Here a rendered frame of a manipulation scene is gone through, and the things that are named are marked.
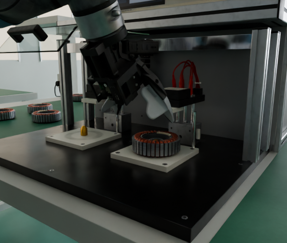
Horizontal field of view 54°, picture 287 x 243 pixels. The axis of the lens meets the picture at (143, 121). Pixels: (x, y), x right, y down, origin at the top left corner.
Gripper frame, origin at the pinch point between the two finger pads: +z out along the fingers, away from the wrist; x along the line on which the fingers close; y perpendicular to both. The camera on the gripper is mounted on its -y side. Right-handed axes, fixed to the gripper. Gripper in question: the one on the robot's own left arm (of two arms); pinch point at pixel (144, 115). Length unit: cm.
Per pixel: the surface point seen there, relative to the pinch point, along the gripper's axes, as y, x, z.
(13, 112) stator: -7, -76, 15
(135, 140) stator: 3.3, -2.1, 4.7
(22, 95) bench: -51, -157, 45
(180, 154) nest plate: -0.5, 5.8, 10.6
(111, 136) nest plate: -2.3, -16.8, 11.8
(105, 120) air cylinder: -10.7, -27.1, 14.5
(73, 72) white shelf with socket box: -67, -109, 34
